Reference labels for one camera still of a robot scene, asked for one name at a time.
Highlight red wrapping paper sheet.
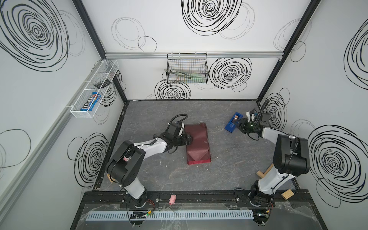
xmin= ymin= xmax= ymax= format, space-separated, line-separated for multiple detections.
xmin=185 ymin=123 xmax=211 ymax=165

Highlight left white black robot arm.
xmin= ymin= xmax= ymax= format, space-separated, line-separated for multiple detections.
xmin=105 ymin=114 xmax=193 ymax=207

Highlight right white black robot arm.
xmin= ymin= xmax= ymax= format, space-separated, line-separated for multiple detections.
xmin=231 ymin=100 xmax=311 ymax=207

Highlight blue tape dispenser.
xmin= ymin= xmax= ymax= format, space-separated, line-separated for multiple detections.
xmin=225 ymin=112 xmax=243 ymax=133

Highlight wooden mallet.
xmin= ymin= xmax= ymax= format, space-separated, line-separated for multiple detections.
xmin=256 ymin=164 xmax=274 ymax=178

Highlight green item in basket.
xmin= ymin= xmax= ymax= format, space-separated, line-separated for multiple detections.
xmin=189 ymin=73 xmax=208 ymax=84

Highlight small pink pig figure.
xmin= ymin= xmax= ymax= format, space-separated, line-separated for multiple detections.
xmin=169 ymin=195 xmax=176 ymax=206

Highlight metal tongs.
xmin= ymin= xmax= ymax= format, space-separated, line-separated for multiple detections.
xmin=164 ymin=69 xmax=192 ymax=79

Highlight small wooden block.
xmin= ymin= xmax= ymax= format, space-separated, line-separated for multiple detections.
xmin=281 ymin=189 xmax=294 ymax=200

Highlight wooden stamped tile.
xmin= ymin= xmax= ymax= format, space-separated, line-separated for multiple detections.
xmin=106 ymin=173 xmax=115 ymax=183

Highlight blue candy packet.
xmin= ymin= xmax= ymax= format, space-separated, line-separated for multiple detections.
xmin=80 ymin=93 xmax=101 ymax=112

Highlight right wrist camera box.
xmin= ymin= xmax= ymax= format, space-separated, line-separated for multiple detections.
xmin=246 ymin=109 xmax=258 ymax=123

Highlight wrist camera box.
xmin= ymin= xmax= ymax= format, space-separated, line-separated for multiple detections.
xmin=246 ymin=109 xmax=258 ymax=123
xmin=167 ymin=122 xmax=185 ymax=137

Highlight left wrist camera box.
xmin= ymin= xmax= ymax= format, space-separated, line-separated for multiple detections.
xmin=167 ymin=122 xmax=185 ymax=137

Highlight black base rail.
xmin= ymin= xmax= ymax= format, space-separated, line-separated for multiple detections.
xmin=81 ymin=189 xmax=314 ymax=209

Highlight black wire wall basket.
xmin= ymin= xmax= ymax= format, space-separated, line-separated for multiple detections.
xmin=165 ymin=52 xmax=209 ymax=84

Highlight grey slotted cable duct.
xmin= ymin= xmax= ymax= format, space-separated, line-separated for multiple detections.
xmin=85 ymin=209 xmax=254 ymax=221

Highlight white wire wall shelf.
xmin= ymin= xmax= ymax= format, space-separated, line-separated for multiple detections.
xmin=70 ymin=59 xmax=119 ymax=118

